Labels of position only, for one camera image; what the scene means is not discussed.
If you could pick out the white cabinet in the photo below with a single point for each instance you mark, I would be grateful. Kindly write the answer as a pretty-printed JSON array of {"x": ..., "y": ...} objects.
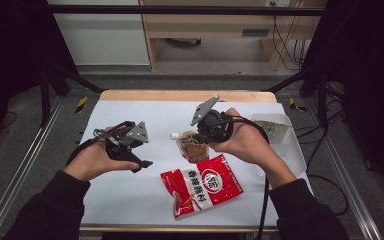
[{"x": 103, "y": 36}]

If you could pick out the person's right hand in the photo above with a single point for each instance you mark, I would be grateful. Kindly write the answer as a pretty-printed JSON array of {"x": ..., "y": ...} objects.
[{"x": 250, "y": 141}]

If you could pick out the wooden desk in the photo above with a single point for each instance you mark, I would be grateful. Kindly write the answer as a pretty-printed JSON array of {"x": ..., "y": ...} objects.
[{"x": 210, "y": 28}]

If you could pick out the clear plastic container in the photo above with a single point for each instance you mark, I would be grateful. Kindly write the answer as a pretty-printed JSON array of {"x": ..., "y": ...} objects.
[{"x": 290, "y": 150}]

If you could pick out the aluminium rail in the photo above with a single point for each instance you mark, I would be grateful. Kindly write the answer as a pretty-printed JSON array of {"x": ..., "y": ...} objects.
[
  {"x": 343, "y": 173},
  {"x": 23, "y": 163}
]

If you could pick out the red and white seasoning packet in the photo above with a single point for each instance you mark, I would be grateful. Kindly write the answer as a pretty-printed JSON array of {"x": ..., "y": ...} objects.
[{"x": 201, "y": 186}]

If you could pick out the white paper sheet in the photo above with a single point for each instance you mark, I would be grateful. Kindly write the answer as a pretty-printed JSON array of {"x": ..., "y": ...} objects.
[{"x": 140, "y": 200}]

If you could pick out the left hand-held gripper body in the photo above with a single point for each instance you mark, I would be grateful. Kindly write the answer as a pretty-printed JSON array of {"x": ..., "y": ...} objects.
[{"x": 126, "y": 140}]

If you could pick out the black horizontal frame bar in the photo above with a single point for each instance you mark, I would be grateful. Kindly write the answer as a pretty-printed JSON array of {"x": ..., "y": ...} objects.
[{"x": 180, "y": 10}]

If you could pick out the black metal stand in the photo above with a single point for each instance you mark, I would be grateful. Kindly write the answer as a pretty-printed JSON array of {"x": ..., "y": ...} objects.
[
  {"x": 45, "y": 96},
  {"x": 321, "y": 96}
]

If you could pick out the wooden table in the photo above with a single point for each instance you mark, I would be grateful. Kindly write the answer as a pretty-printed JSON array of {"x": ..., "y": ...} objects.
[{"x": 166, "y": 95}]

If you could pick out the person's left hand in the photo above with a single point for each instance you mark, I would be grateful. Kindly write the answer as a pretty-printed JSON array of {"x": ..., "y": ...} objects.
[{"x": 93, "y": 161}]

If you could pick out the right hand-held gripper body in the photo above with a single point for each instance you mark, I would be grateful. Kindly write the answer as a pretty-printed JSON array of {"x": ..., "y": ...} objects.
[{"x": 215, "y": 128}]

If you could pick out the yellow and black tape strip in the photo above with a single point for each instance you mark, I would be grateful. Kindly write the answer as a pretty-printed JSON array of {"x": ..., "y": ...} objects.
[
  {"x": 296, "y": 105},
  {"x": 81, "y": 104}
]

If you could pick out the spouted orange sauce pouch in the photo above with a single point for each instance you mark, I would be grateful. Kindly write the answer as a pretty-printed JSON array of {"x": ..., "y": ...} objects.
[{"x": 195, "y": 151}]

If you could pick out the black chair base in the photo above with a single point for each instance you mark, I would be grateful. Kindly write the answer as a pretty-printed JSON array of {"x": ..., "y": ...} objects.
[{"x": 184, "y": 41}]

